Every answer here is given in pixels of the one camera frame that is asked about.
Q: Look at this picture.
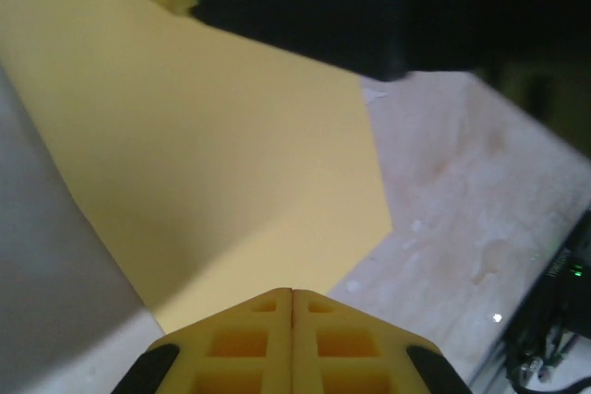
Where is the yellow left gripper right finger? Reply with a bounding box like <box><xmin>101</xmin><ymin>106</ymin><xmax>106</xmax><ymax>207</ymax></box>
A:
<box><xmin>294</xmin><ymin>289</ymin><xmax>472</xmax><ymax>394</ymax></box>

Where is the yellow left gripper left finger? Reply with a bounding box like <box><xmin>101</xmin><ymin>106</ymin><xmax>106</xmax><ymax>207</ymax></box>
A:
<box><xmin>110</xmin><ymin>287</ymin><xmax>295</xmax><ymax>394</ymax></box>

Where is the yellow paper sheet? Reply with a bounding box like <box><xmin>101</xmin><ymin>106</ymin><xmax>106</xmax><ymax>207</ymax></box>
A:
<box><xmin>0</xmin><ymin>0</ymin><xmax>394</xmax><ymax>338</ymax></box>

